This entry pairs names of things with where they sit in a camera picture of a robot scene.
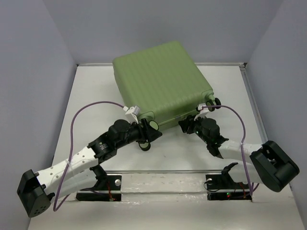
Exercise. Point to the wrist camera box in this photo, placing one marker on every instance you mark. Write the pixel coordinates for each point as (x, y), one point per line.
(131, 113)
(202, 111)

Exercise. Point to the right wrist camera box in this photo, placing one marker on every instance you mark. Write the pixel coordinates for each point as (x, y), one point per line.
(202, 111)

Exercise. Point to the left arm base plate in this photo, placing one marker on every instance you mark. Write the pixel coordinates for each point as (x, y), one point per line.
(108, 191)

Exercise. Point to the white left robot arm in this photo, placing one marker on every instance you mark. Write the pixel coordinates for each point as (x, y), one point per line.
(36, 189)

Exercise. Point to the green hard-shell suitcase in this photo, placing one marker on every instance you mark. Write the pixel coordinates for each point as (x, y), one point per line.
(164, 82)

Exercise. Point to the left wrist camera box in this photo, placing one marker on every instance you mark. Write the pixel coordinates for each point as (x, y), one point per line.
(131, 113)

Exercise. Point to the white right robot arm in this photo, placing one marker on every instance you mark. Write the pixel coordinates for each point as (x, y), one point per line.
(267, 163)

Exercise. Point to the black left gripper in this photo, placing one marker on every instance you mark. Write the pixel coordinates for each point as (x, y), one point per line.
(147, 133)

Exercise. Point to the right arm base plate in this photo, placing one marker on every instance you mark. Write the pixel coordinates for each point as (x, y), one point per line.
(221, 188)

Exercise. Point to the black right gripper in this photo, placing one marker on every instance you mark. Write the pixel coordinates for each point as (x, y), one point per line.
(185, 123)

